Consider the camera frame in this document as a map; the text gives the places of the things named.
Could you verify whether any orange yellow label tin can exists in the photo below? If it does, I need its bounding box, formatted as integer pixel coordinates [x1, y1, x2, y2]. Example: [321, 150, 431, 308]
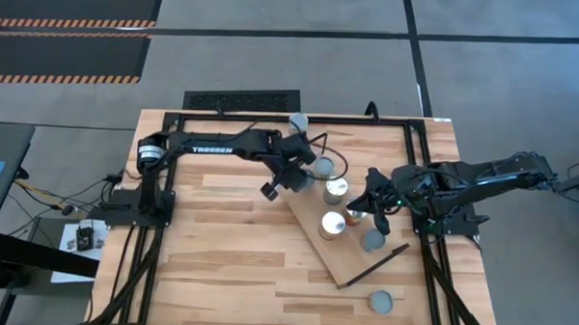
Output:
[322, 176, 350, 207]

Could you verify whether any small black device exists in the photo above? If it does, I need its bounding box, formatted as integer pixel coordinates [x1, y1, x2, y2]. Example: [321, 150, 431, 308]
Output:
[75, 226, 97, 251]

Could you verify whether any yellow cable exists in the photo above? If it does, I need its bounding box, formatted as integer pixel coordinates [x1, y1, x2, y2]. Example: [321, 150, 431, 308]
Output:
[13, 179, 85, 214]

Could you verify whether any black desk leg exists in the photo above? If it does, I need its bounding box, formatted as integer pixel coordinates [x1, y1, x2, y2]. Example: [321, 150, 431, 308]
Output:
[0, 262, 31, 325]

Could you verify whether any grey desk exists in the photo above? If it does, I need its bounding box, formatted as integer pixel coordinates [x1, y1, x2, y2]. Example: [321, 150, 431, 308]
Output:
[0, 122, 37, 254]

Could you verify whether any black floor tape line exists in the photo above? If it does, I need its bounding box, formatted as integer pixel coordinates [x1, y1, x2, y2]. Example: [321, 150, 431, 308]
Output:
[397, 0, 437, 119]
[152, 21, 579, 51]

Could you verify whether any wooden shelf with black frame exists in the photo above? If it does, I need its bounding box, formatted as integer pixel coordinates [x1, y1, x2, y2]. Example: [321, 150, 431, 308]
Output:
[280, 154, 413, 293]

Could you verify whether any white paper sheet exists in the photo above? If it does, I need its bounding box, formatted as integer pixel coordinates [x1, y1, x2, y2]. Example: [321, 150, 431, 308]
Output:
[50, 217, 109, 286]

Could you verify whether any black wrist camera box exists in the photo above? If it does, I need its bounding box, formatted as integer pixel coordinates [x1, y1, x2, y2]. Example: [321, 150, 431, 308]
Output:
[261, 181, 281, 203]
[406, 172, 435, 198]

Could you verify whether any mandarin oranges label tin can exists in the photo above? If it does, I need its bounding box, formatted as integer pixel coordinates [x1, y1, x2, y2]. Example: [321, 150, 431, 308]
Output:
[361, 227, 388, 254]

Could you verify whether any black looped gripper cable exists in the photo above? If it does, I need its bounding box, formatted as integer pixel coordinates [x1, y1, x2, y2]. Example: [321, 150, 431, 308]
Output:
[309, 131, 350, 183]

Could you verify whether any black floor vent grille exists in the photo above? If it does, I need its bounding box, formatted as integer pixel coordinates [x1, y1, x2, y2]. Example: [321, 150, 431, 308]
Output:
[182, 86, 303, 116]

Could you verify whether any carrot label tin can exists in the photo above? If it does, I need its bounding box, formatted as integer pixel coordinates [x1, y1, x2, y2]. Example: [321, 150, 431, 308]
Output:
[287, 111, 311, 138]

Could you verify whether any corn label tin can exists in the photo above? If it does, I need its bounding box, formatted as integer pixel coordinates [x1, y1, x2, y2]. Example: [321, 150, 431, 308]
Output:
[317, 210, 347, 243]

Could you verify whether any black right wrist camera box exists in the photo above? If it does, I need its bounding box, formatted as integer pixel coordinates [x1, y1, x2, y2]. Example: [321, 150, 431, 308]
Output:
[406, 172, 435, 198]

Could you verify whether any black hazard striped floor mat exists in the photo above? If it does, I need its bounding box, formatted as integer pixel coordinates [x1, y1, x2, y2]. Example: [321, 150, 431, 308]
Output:
[0, 0, 166, 35]
[0, 28, 153, 90]

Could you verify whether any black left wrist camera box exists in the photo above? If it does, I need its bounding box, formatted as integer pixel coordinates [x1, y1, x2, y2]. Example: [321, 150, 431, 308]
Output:
[261, 181, 281, 203]

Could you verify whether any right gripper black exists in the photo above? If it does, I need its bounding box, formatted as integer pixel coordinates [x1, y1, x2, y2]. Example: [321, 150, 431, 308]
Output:
[347, 160, 438, 239]

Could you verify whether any black arched cable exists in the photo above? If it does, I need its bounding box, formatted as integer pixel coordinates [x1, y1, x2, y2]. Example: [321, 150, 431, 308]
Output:
[364, 100, 382, 124]

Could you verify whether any peaches label tin can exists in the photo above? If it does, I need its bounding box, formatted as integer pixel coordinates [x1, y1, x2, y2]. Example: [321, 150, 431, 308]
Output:
[312, 155, 337, 180]

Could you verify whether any black desk crossbar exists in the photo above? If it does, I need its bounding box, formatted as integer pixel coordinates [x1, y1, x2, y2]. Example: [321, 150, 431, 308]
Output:
[0, 230, 100, 279]

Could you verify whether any black aluminium table frame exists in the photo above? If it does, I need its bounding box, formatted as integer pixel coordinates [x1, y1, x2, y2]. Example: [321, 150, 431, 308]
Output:
[83, 105, 508, 325]

